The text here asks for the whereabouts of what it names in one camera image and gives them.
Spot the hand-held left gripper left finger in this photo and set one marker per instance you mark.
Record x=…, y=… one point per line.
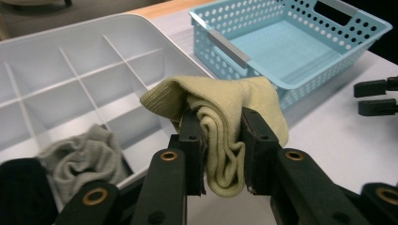
x=169, y=187

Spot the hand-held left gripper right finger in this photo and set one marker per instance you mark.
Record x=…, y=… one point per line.
x=297, y=187

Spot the yellow sock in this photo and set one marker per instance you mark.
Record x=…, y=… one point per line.
x=219, y=93
x=225, y=168

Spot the grey sock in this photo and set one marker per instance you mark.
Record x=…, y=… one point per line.
x=103, y=162
x=72, y=156

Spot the light blue plastic basket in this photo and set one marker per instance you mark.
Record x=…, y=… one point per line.
x=281, y=47

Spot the black sock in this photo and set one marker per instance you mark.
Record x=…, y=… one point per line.
x=34, y=175
x=18, y=193

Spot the white divided storage box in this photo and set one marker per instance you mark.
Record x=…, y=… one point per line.
x=62, y=78

